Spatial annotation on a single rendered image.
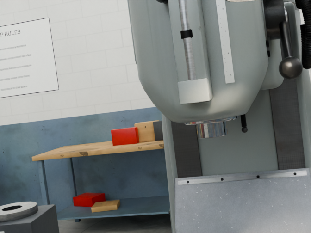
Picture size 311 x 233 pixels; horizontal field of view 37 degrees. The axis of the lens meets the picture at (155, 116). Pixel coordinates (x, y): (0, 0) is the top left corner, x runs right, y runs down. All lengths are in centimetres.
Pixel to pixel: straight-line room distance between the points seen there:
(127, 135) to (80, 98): 101
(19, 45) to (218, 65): 516
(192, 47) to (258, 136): 53
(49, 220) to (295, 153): 57
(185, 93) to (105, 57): 467
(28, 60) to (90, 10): 96
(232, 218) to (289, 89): 32
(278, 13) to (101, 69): 459
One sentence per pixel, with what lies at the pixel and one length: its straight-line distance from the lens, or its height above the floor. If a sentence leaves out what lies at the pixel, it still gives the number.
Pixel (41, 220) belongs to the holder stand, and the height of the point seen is 116.
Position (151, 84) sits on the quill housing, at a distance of 67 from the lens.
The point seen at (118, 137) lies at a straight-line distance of 463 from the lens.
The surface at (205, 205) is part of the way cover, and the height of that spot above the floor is 108.
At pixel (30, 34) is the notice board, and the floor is 221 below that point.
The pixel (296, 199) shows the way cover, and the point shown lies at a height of 108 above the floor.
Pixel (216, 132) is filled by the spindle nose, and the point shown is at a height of 129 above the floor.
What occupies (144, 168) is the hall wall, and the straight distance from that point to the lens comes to 521.
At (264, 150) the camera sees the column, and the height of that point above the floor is 119.
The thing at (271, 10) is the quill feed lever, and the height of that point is 146.
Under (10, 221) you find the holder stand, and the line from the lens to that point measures 85.
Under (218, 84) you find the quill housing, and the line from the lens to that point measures 64.
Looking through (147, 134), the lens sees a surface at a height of 95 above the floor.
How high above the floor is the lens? 136
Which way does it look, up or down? 3 degrees down
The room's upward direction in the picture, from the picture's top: 7 degrees counter-clockwise
